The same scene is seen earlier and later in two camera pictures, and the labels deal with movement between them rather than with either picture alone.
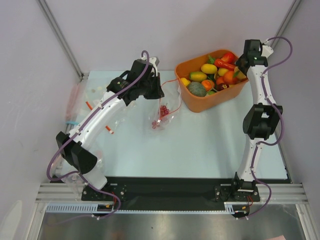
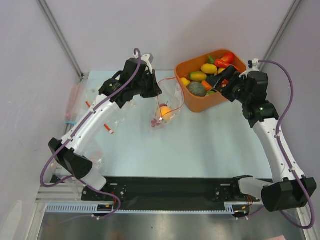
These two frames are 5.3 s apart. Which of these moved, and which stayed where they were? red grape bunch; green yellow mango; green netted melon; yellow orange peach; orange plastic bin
Moved: yellow orange peach
Stayed: orange plastic bin; green netted melon; red grape bunch; green yellow mango
